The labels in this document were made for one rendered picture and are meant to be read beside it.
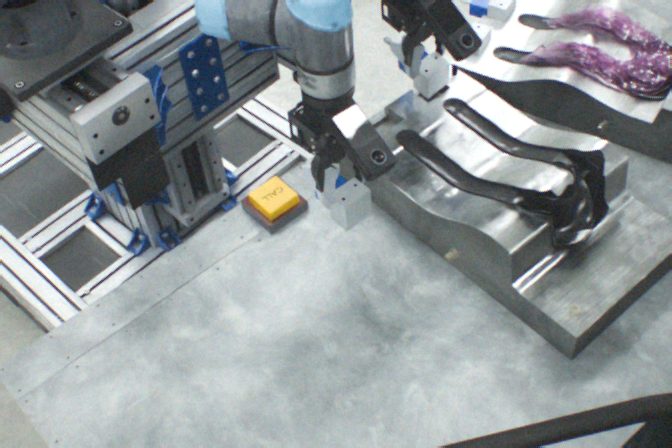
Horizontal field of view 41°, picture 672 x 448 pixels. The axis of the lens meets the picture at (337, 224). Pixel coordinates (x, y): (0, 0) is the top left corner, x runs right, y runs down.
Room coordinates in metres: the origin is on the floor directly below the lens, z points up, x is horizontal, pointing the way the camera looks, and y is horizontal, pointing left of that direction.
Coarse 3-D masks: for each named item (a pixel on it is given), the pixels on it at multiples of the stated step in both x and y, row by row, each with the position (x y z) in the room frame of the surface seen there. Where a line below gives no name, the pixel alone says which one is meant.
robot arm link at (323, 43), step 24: (288, 0) 0.88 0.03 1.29; (312, 0) 0.86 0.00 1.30; (336, 0) 0.86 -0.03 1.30; (288, 24) 0.87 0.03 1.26; (312, 24) 0.85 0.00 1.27; (336, 24) 0.86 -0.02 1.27; (288, 48) 0.88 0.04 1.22; (312, 48) 0.85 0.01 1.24; (336, 48) 0.86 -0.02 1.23; (312, 72) 0.86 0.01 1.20; (336, 72) 0.85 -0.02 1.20
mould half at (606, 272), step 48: (480, 96) 1.12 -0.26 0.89; (480, 144) 1.01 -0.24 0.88; (576, 144) 0.95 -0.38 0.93; (384, 192) 0.96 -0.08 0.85; (432, 192) 0.92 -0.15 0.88; (624, 192) 0.89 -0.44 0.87; (432, 240) 0.87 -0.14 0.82; (480, 240) 0.79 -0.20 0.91; (528, 240) 0.77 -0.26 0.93; (624, 240) 0.80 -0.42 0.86; (528, 288) 0.74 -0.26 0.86; (576, 288) 0.73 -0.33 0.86; (624, 288) 0.72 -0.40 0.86; (576, 336) 0.65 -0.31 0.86
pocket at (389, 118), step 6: (384, 108) 1.11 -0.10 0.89; (384, 114) 1.11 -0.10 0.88; (390, 114) 1.10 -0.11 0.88; (396, 114) 1.09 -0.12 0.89; (378, 120) 1.10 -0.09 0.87; (384, 120) 1.10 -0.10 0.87; (390, 120) 1.10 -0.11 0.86; (396, 120) 1.09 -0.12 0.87; (378, 126) 1.09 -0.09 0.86; (384, 126) 1.09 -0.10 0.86; (390, 126) 1.09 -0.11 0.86; (378, 132) 1.08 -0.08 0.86; (384, 132) 1.08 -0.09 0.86
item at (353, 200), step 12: (300, 168) 0.95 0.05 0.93; (336, 180) 0.91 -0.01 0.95; (336, 192) 0.87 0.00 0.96; (348, 192) 0.87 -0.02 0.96; (360, 192) 0.86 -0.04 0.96; (336, 204) 0.85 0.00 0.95; (348, 204) 0.84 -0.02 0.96; (360, 204) 0.86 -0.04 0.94; (336, 216) 0.86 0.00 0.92; (348, 216) 0.84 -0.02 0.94; (360, 216) 0.85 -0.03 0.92; (348, 228) 0.84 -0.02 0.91
